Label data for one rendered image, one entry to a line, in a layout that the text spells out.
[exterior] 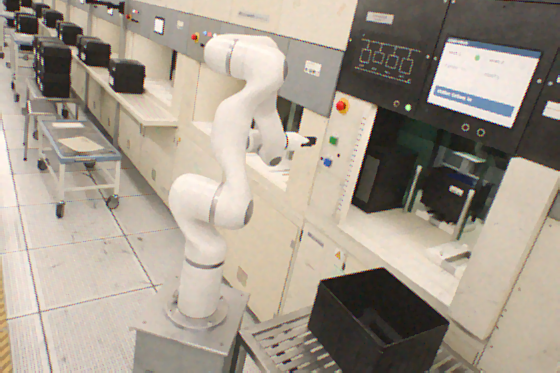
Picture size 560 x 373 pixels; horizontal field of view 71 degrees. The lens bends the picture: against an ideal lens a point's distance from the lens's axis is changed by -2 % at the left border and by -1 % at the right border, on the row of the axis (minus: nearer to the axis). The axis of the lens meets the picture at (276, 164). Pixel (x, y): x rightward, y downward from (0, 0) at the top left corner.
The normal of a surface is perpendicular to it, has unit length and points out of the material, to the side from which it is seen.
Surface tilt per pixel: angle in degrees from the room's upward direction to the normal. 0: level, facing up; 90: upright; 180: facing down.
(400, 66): 90
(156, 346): 90
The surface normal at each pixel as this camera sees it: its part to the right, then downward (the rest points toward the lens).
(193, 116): 0.57, 0.38
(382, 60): -0.80, 0.04
